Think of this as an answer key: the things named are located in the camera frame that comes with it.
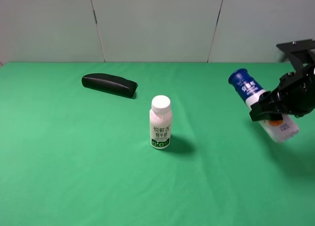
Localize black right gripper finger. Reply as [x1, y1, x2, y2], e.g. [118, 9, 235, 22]
[259, 91, 277, 103]
[250, 102, 283, 122]

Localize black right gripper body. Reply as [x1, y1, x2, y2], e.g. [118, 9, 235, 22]
[272, 65, 315, 117]

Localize blue capped yogurt drink bottle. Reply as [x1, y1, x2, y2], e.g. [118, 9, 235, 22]
[228, 68, 299, 143]

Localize white milk bottle green label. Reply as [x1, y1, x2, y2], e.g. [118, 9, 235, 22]
[149, 95, 173, 150]

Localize black glasses case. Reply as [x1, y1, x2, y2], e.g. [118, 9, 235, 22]
[81, 73, 138, 98]

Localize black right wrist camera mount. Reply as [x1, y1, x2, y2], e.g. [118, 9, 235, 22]
[276, 39, 315, 71]

